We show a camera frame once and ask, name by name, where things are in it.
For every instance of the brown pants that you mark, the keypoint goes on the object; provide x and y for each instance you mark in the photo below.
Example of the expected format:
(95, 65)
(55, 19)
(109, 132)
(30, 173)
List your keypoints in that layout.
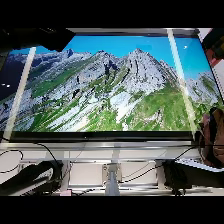
(218, 133)

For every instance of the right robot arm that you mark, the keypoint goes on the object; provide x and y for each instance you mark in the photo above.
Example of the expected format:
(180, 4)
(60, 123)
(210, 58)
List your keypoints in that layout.
(196, 176)

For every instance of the silver frame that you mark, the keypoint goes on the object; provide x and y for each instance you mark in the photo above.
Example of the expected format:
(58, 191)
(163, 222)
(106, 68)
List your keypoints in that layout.
(113, 146)

